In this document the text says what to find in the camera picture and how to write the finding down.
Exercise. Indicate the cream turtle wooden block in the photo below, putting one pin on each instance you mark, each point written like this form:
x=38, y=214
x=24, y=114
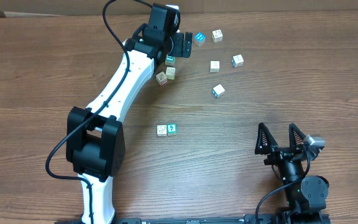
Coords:
x=214, y=66

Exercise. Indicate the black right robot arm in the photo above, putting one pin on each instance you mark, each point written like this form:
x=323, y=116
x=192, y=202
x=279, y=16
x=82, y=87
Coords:
x=306, y=194

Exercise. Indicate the cream umbrella block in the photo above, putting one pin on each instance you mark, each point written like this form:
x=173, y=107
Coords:
x=237, y=61
x=218, y=91

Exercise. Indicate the blue top wooden block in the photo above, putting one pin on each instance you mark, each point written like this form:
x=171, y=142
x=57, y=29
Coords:
x=199, y=39

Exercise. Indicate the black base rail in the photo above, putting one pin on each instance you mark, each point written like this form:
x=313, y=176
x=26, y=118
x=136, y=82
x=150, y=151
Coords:
x=246, y=219

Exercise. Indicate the cream block red letter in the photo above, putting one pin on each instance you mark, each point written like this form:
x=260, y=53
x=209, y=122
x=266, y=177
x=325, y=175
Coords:
x=161, y=78

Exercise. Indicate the mint green top block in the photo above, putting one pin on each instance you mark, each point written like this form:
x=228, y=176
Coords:
x=170, y=60

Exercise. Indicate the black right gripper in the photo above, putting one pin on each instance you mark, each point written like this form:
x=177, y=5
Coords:
x=282, y=151

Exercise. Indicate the green R wooden block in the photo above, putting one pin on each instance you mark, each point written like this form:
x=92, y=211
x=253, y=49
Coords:
x=162, y=130

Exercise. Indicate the cream block with drawing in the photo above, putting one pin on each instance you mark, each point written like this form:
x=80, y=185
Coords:
x=217, y=35

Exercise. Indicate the yellow S wooden block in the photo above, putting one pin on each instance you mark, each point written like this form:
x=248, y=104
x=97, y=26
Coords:
x=170, y=73

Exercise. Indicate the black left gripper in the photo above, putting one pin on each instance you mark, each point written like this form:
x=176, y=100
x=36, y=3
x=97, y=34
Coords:
x=184, y=43

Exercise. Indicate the green top wooden block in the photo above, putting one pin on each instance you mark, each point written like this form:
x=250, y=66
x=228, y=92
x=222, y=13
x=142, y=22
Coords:
x=171, y=129

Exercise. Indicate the cream umbrella block far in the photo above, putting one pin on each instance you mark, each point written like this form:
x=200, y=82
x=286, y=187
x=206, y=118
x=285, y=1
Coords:
x=237, y=61

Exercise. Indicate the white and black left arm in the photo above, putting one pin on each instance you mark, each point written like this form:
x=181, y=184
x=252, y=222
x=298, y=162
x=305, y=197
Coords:
x=95, y=136

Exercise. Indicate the cream umbrella block near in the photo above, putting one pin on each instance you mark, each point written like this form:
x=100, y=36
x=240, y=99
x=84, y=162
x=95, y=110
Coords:
x=218, y=91

